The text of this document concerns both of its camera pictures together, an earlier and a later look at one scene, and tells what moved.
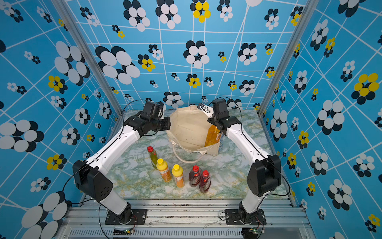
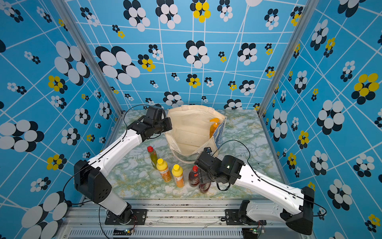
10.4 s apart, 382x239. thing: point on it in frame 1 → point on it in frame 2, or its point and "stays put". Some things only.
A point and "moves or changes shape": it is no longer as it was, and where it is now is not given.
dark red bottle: (205, 183) stays put
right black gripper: (211, 121) → (203, 178)
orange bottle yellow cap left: (162, 167) stays put
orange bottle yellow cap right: (177, 172) stays put
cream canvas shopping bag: (187, 132) moves or changes shape
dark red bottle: (194, 176) stays put
